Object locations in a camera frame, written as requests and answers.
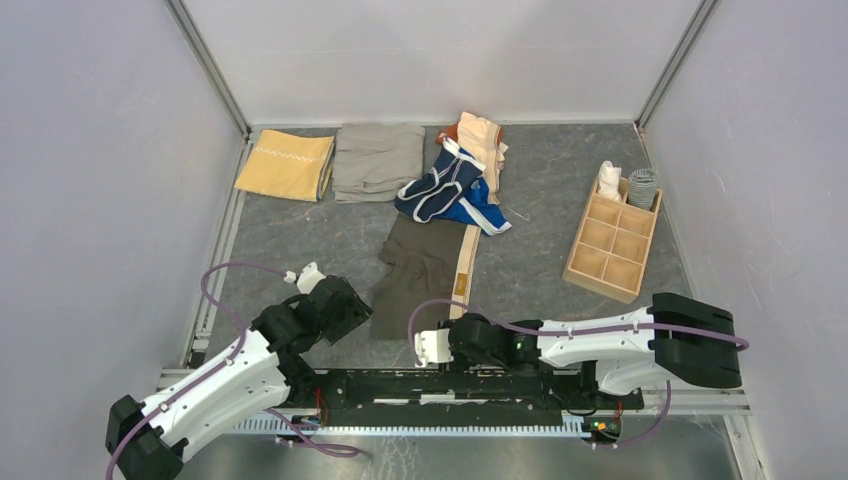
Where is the folded yellow cloth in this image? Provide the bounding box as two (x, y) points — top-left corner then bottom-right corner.
(234, 130), (335, 202)

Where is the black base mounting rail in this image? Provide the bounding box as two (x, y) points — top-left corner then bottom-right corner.
(276, 369), (645, 427)

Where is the wooden compartment organizer box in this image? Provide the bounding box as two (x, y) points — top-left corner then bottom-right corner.
(562, 179), (663, 304)

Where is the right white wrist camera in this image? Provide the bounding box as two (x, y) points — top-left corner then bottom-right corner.
(413, 328), (453, 368)

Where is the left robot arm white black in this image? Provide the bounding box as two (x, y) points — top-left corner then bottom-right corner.
(105, 275), (372, 479)

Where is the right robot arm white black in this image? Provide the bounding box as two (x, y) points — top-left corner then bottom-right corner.
(446, 293), (750, 408)

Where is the rolled white cloth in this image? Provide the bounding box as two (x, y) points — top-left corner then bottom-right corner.
(596, 160), (622, 202)

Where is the corner aluminium post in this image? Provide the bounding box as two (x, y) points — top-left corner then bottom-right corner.
(164, 0), (252, 139)
(634, 0), (721, 134)

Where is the right corner aluminium post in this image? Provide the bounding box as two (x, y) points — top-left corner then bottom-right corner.
(634, 0), (721, 134)

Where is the folded grey cloth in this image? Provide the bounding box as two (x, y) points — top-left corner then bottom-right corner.
(332, 123), (426, 203)

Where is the rolled grey striped cloth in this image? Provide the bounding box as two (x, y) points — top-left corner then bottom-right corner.
(627, 168), (659, 210)

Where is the olive boxer briefs beige waistband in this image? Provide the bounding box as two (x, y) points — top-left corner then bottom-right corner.
(371, 214), (482, 340)

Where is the aluminium frame rail front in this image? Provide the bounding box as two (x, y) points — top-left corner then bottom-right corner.
(150, 368), (753, 440)

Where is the left corner aluminium post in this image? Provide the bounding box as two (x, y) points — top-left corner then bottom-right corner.
(164, 0), (252, 139)

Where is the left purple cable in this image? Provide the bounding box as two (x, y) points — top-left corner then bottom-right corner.
(104, 261), (362, 480)

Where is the peach orange underwear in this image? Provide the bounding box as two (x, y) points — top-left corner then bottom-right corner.
(436, 112), (508, 205)

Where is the navy blue white-trimmed underwear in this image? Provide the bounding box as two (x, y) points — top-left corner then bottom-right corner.
(394, 138), (512, 236)

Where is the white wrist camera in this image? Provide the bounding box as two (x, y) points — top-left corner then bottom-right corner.
(413, 328), (453, 368)
(283, 262), (326, 294)

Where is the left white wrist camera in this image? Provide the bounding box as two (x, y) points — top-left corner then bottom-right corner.
(283, 262), (326, 294)

